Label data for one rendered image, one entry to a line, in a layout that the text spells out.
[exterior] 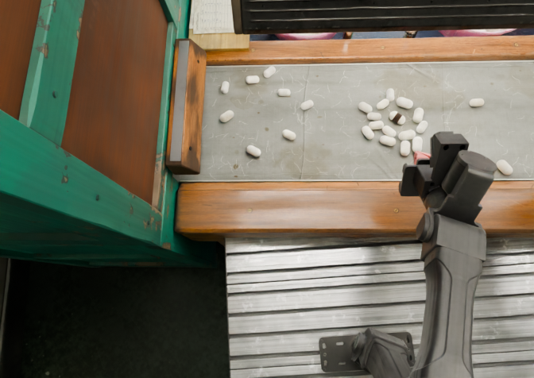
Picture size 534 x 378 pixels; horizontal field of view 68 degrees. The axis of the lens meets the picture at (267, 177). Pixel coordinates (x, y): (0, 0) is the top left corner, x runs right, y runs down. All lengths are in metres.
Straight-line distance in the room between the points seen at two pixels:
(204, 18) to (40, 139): 0.69
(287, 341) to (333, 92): 0.59
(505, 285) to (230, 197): 0.65
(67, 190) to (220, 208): 0.44
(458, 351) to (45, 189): 0.49
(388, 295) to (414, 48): 0.58
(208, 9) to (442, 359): 0.90
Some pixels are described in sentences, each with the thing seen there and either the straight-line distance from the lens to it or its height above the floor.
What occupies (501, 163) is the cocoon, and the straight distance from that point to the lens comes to 1.01.
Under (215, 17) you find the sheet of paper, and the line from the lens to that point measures 1.07.
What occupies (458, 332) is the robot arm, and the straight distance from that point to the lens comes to 0.56.
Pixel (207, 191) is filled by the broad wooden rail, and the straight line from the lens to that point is 0.89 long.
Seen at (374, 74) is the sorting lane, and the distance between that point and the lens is 1.03.
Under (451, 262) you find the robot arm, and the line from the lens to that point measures 0.59.
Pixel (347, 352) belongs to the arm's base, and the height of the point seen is 0.68.
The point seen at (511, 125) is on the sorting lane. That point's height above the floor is 0.74.
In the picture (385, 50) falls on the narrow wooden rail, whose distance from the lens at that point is 1.04.
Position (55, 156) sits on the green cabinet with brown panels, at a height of 1.22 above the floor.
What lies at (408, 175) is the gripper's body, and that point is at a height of 0.93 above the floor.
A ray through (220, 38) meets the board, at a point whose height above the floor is 0.78.
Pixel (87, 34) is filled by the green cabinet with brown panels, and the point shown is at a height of 1.18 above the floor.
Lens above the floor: 1.61
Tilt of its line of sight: 74 degrees down
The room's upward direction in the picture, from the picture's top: 10 degrees counter-clockwise
